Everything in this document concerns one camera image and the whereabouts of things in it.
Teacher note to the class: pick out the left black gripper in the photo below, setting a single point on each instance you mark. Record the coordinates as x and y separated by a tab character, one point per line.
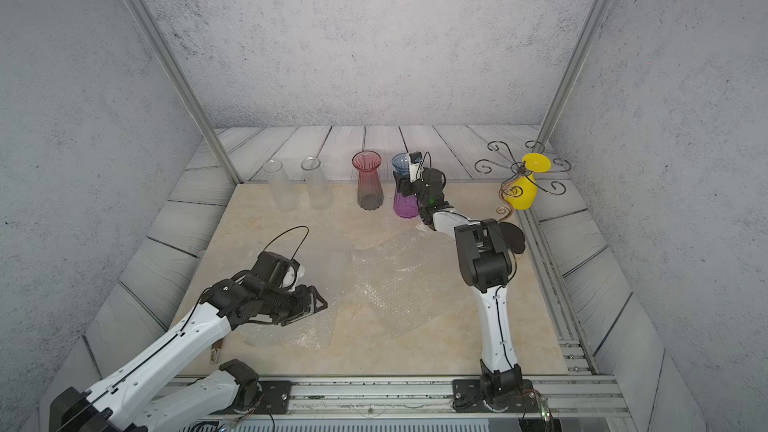
307	304

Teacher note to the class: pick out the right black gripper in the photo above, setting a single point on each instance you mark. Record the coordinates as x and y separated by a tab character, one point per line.
405	184

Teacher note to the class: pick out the purple bubble vase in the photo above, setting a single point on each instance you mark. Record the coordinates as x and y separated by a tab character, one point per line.
404	206

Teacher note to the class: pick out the pink bubble vase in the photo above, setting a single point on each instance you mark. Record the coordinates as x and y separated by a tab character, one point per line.
370	194

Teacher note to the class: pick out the clear bubble vase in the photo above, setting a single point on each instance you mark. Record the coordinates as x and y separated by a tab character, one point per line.
320	196

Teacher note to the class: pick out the clear glass vase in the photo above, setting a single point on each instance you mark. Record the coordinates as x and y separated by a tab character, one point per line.
281	187

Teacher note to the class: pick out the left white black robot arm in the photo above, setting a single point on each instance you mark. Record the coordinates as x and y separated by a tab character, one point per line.
126	400

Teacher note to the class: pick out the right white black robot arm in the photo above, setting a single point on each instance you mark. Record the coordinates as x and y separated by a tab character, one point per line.
485	251

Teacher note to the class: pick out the yellow plastic wine glass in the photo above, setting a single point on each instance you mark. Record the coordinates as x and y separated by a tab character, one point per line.
521	191

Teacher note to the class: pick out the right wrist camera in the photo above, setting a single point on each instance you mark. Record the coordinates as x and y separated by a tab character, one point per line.
415	166

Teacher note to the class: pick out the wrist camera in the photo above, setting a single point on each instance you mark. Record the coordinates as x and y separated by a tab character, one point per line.
277	271
415	166

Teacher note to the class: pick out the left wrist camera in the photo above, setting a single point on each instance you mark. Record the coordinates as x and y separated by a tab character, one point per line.
277	271

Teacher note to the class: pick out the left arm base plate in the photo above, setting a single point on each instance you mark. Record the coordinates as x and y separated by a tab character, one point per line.
262	398

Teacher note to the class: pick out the metal scraper wooden handle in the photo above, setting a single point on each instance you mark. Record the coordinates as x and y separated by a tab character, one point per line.
215	351

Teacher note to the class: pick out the black wire glass stand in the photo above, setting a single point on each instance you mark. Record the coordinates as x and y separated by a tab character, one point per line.
513	236

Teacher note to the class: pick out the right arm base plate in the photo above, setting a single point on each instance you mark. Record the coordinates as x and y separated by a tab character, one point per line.
471	396

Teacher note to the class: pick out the right aluminium corner post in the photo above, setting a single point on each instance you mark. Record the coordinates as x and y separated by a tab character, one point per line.
578	57

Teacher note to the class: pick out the aluminium corner post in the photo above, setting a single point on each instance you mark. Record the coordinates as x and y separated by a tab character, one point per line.
578	57
151	31

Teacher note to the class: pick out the aluminium rail frame front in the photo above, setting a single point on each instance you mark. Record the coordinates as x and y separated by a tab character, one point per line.
593	400

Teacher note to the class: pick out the left aluminium corner post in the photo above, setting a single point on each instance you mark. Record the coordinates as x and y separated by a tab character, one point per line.
151	31

